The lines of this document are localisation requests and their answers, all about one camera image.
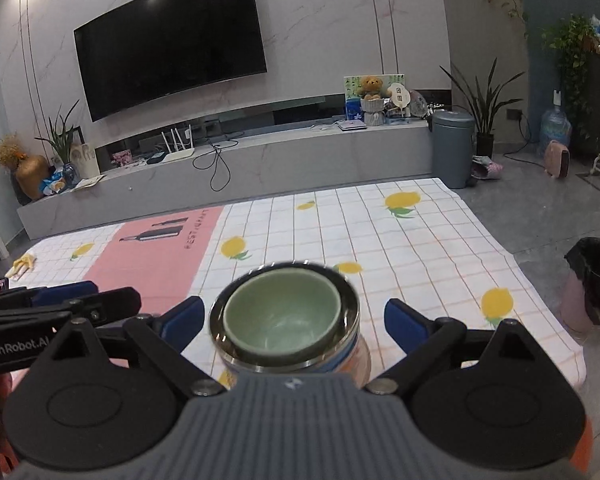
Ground grey lidded trash can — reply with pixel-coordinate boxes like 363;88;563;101
431;109;476;189

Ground plant in blue vase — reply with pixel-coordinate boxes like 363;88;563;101
35;100;81;181

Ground black wall television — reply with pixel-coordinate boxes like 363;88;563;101
74;0;268;122

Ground white printed box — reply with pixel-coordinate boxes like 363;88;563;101
70;142;100;179

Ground green ceramic bowl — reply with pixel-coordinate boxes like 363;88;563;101
223;266;342;365

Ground long-leaf potted plant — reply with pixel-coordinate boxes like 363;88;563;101
440;57;528;161

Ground black cable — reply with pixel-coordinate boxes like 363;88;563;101
192;132;241;192

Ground grey marble television console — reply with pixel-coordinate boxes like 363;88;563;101
17;119;435;241

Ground blue steel-lined bowl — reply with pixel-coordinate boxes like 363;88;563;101
209;260;360;376

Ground white router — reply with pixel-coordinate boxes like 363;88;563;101
161;127;196;162

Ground orange steel-lined bowl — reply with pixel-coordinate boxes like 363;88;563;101
347;332;372;390

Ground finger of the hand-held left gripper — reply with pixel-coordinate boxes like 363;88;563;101
0;281;100;313
54;287;142;329

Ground brown teddy bear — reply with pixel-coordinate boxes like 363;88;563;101
357;76;386;101

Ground yellow banana peel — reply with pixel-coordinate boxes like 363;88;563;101
7;254;37;279

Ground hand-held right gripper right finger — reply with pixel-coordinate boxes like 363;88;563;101
361;297;552;397

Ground pink space heater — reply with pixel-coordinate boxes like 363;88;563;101
544;140;571;179

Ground green painted picture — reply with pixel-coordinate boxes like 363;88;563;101
344;74;406;111

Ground pink waste bin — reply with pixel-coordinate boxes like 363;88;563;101
560;272;596;333

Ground blue snack packet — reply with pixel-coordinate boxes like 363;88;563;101
41;170;73;196

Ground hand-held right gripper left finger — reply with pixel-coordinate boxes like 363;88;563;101
32;295;228;398

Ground checked lemon-print tablecloth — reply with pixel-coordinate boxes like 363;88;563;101
10;177;587;396

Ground green ivy plant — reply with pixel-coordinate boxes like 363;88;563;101
542;14;600;138

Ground blue water jug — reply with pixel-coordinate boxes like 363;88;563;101
539;89;572;148

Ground dried yellow flowers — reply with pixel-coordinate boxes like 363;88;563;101
0;132;21;171

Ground golden vase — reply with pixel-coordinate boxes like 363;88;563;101
14;155;51;201

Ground white round hand fan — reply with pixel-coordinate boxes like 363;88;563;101
387;85;411;121

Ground teddy bear in pot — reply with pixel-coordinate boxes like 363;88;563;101
360;97;386;127

